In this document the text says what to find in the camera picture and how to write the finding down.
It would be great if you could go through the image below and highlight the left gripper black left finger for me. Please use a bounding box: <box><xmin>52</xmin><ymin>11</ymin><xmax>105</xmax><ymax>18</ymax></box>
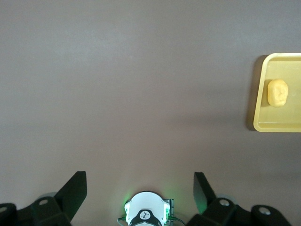
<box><xmin>0</xmin><ymin>170</ymin><xmax>88</xmax><ymax>226</ymax></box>

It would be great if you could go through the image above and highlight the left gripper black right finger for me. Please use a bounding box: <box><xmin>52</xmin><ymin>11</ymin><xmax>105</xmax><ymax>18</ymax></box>
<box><xmin>185</xmin><ymin>172</ymin><xmax>293</xmax><ymax>226</ymax></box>

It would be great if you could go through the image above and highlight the yellow potato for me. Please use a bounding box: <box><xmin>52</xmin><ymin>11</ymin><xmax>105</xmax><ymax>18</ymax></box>
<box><xmin>267</xmin><ymin>78</ymin><xmax>289</xmax><ymax>108</ymax></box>

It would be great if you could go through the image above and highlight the yellow plastic tray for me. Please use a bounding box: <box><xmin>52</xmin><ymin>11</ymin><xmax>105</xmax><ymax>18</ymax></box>
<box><xmin>253</xmin><ymin>52</ymin><xmax>301</xmax><ymax>133</ymax></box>

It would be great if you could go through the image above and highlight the brown table cover cloth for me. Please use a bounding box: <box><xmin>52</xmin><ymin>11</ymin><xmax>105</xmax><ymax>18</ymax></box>
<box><xmin>0</xmin><ymin>0</ymin><xmax>301</xmax><ymax>226</ymax></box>

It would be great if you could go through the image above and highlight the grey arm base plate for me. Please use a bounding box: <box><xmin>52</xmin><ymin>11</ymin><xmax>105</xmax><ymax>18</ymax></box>
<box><xmin>164</xmin><ymin>198</ymin><xmax>175</xmax><ymax>218</ymax></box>

